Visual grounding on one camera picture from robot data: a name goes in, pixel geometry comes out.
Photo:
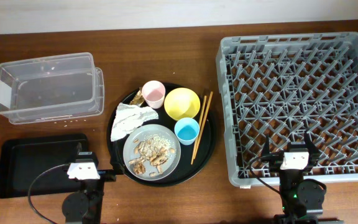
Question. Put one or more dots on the pink plastic cup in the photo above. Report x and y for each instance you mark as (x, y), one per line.
(153, 93)

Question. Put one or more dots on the clear plastic waste bin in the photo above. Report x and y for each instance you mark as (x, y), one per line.
(51, 88)

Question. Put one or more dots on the grey round plate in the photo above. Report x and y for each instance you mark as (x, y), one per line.
(148, 130)

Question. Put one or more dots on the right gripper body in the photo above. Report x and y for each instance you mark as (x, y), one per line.
(275, 162)

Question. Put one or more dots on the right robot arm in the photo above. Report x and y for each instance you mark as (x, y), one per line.
(302, 199)

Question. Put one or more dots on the round black serving tray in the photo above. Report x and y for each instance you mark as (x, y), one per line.
(184, 170)

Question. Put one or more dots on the blue plastic cup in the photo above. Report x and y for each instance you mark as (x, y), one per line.
(186, 130)

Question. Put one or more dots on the gold brown snack wrapper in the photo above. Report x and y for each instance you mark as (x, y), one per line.
(138, 99)

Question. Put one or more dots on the grey dishwasher rack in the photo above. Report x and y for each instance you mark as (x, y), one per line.
(282, 86)

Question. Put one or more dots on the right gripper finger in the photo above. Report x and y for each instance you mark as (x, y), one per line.
(312, 149)
(266, 149)

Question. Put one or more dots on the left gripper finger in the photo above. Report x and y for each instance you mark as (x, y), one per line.
(78, 150)
(116, 158)

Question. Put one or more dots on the peanut shells and rice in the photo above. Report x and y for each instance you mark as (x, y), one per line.
(151, 155)

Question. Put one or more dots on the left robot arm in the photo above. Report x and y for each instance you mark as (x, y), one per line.
(85, 205)

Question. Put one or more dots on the black rectangular tray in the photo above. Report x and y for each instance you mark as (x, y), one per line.
(22, 160)

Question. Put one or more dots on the white napkin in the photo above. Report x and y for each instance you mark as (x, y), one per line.
(128, 118)

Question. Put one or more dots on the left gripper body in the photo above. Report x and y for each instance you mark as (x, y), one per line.
(64, 169)

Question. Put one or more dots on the yellow plastic bowl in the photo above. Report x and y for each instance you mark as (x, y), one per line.
(182, 103)

